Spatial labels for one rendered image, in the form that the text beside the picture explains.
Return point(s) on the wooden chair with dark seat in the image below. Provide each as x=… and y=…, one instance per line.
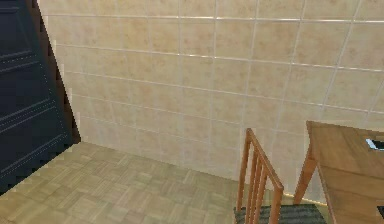
x=258, y=180

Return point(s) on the brown wooden table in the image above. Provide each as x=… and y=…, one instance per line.
x=346, y=166

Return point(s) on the dark blue room door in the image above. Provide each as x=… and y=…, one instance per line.
x=26, y=100

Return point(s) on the small black flat device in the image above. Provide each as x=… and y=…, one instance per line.
x=376, y=144

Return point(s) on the black object at table edge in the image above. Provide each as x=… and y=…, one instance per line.
x=381, y=211

